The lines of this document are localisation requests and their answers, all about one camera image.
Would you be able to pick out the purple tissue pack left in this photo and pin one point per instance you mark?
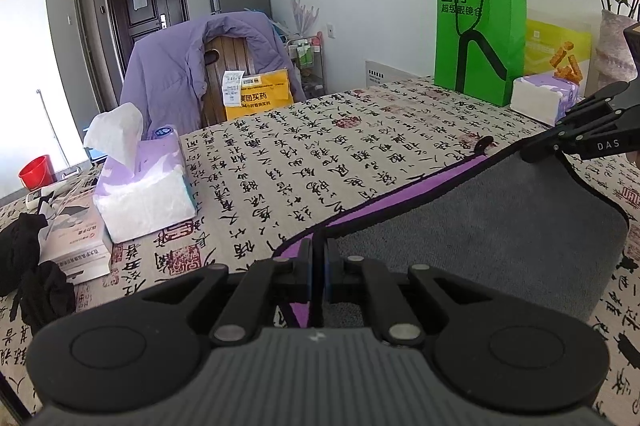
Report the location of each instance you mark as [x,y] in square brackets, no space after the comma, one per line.
[143,186]

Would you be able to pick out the calligraphy print tablecloth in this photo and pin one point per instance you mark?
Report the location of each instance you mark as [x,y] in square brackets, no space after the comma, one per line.
[261,180]

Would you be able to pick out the grey purple-edged towel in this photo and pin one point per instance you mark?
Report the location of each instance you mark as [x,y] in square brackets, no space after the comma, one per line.
[536,231]

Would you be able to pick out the red plastic bucket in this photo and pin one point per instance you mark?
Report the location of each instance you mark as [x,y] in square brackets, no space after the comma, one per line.
[37,173]

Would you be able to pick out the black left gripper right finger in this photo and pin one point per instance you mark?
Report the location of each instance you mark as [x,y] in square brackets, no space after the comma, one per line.
[369,285]

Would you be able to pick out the mottled ceramic vase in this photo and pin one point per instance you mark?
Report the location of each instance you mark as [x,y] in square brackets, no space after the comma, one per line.
[612,58]

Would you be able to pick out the green paper shopping bag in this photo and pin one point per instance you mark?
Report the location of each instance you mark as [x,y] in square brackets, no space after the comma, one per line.
[480,47]

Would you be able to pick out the wooden chair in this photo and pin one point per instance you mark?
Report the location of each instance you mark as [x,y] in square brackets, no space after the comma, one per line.
[222,54]

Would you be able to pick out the yellow snack box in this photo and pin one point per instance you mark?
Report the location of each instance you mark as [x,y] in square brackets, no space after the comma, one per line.
[559,47]

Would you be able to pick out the small wire shelf rack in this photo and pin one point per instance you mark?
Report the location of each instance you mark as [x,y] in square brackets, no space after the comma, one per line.
[307,56]

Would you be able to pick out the black cloth bundle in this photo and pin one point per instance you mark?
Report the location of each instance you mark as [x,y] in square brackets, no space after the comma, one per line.
[41,290]

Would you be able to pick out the purple jacket on chair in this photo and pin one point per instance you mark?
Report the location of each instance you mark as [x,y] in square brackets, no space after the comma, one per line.
[166,76]

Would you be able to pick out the purple tissue pack right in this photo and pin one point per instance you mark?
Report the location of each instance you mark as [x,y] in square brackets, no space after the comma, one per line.
[543,98]

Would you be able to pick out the yellow parcel bag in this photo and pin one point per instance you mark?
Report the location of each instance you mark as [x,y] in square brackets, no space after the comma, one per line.
[244,95]

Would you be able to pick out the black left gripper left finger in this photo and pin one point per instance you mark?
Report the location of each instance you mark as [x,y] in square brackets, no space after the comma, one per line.
[257,293]

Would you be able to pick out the purple tissue pack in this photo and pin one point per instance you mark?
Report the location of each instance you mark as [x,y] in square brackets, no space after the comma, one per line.
[143,186]
[543,98]

